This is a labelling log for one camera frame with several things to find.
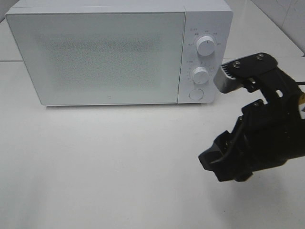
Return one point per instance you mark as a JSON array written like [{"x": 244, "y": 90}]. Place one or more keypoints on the white upper power knob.
[{"x": 205, "y": 45}]

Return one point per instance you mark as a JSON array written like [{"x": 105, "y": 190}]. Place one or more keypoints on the white microwave oven body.
[{"x": 202, "y": 17}]

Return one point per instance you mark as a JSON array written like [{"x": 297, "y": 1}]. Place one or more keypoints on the round white door button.
[{"x": 196, "y": 94}]

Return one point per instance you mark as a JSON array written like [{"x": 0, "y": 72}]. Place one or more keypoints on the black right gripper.
[{"x": 265, "y": 136}]

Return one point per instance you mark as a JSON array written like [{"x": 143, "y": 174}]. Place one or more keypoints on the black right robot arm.
[{"x": 264, "y": 136}]

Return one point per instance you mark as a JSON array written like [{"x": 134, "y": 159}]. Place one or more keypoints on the white timer knob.
[{"x": 200, "y": 75}]

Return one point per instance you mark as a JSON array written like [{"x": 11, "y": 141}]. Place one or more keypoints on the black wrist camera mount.
[{"x": 258, "y": 71}]

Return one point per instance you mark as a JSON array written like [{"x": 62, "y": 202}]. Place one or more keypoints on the white microwave door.
[{"x": 89, "y": 59}]

